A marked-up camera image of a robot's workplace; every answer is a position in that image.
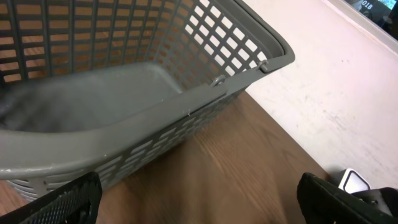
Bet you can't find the grey plastic shopping basket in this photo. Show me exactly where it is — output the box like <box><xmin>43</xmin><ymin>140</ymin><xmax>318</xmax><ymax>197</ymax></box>
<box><xmin>1</xmin><ymin>0</ymin><xmax>295</xmax><ymax>201</ymax></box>

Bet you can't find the white barcode scanner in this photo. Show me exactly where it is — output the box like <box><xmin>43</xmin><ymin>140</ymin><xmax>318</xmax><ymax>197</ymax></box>
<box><xmin>329</xmin><ymin>168</ymin><xmax>371</xmax><ymax>194</ymax></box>

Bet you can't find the dark glass window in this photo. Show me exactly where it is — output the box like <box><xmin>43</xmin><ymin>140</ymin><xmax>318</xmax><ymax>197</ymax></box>
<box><xmin>344</xmin><ymin>0</ymin><xmax>397</xmax><ymax>39</ymax></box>

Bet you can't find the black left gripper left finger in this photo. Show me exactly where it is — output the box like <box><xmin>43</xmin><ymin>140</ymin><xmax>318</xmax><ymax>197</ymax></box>
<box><xmin>1</xmin><ymin>172</ymin><xmax>103</xmax><ymax>224</ymax></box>

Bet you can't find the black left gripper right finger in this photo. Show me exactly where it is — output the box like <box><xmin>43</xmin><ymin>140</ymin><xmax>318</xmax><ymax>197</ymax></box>
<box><xmin>297</xmin><ymin>172</ymin><xmax>397</xmax><ymax>224</ymax></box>

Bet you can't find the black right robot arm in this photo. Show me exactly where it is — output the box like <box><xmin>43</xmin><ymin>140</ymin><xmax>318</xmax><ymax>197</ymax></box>
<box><xmin>352</xmin><ymin>187</ymin><xmax>397</xmax><ymax>218</ymax></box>

